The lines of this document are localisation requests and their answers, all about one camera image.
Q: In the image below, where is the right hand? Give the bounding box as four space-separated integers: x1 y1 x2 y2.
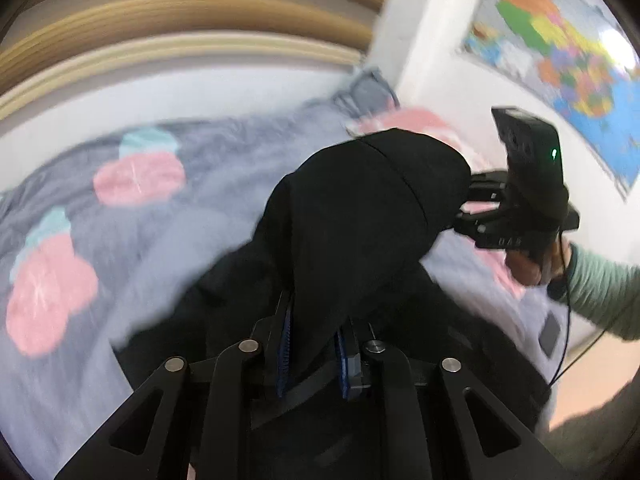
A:
504 236 572 287

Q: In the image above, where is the black jacket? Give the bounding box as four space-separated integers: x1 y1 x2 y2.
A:
112 127 551 480

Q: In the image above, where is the colourful world map poster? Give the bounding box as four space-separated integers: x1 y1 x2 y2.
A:
461 0 639 195

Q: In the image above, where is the grey pink floral blanket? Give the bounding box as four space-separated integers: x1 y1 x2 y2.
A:
1 74 551 479

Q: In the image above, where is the right forearm green sleeve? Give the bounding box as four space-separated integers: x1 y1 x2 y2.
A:
547 244 640 340

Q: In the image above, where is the beige striped curtain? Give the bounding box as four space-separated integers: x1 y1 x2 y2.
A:
1 0 386 117

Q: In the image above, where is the black camera box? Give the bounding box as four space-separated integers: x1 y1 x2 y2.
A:
491 106 568 222

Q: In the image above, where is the black cable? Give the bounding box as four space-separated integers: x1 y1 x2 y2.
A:
546 228 640 388

